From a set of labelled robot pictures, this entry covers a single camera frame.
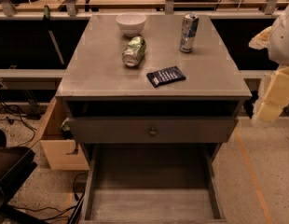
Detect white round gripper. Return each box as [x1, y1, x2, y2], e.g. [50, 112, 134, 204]
[248, 5, 289, 123]

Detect crushed green soda can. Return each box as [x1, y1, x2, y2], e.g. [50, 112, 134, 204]
[122, 36, 146, 67]

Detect tall silver blue can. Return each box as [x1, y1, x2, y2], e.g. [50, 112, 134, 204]
[179, 12, 199, 53]

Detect dark blue snack packet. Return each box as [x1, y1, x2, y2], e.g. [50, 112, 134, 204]
[146, 66, 186, 88]

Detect grey wooden cabinet table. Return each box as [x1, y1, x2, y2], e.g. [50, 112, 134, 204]
[56, 14, 251, 224]

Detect white ceramic bowl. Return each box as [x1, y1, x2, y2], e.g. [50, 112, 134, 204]
[116, 13, 146, 37]

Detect open grey lower drawer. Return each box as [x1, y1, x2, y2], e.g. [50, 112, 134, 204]
[79, 145, 227, 224]

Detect closed grey upper drawer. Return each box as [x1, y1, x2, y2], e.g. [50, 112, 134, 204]
[67, 118, 238, 144]

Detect light wooden box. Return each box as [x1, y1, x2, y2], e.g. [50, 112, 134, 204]
[30, 98, 89, 171]

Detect green handled tool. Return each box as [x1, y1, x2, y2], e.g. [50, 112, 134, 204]
[43, 5, 65, 65]

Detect black floor cables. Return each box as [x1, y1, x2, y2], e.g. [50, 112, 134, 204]
[0, 81, 38, 147]

